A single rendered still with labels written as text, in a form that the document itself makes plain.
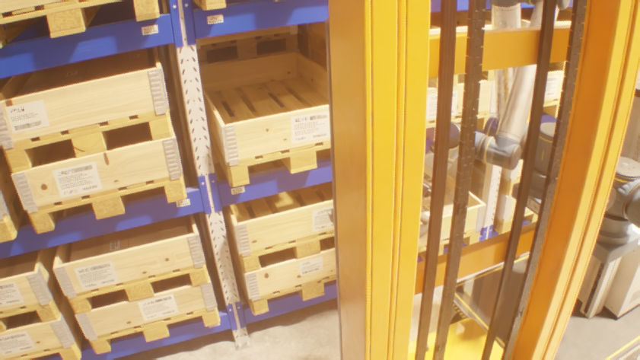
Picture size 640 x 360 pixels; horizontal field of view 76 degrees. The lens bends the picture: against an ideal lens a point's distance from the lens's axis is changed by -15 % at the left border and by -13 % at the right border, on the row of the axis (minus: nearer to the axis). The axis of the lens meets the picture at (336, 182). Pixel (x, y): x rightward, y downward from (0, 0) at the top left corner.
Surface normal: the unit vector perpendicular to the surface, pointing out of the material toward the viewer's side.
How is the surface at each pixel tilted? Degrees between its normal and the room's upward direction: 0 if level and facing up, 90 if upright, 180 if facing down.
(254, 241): 90
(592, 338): 0
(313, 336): 0
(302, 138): 90
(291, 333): 0
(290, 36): 90
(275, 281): 90
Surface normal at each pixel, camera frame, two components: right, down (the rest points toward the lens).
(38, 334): 0.38, 0.44
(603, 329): -0.04, -0.87
